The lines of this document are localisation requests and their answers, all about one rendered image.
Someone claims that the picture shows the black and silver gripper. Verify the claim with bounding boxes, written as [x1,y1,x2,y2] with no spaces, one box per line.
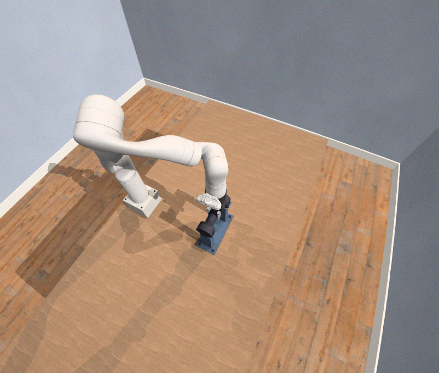
[197,184,227,220]

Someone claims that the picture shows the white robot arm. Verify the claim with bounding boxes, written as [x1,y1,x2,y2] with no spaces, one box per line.
[73,95,228,203]

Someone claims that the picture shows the blue metal cradle base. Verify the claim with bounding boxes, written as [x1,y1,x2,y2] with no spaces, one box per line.
[197,202,234,253]

